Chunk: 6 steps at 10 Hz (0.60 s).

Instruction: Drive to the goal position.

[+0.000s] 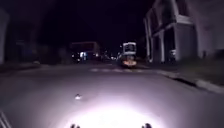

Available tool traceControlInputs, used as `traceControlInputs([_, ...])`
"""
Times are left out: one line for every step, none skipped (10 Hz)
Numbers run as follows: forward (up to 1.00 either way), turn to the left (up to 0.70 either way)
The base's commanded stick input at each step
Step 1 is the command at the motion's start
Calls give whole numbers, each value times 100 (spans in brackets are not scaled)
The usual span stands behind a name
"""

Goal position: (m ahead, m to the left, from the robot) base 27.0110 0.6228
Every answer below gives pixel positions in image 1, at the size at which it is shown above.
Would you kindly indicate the pale vehicle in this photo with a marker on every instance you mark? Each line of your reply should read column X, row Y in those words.
column 129, row 53

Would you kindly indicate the low building with lit windows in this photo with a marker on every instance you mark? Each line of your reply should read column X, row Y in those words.
column 85, row 50

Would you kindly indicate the grey asphalt road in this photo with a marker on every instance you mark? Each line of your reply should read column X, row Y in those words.
column 110, row 96

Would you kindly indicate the small pale object on road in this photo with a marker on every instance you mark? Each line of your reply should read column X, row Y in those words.
column 77, row 97

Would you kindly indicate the pale building with pillars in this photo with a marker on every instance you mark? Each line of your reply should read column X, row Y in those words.
column 173, row 33

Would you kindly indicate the robot's own part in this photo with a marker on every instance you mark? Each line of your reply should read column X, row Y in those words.
column 146, row 126
column 74, row 126

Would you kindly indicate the pale kerb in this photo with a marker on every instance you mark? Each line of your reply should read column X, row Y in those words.
column 196, row 82

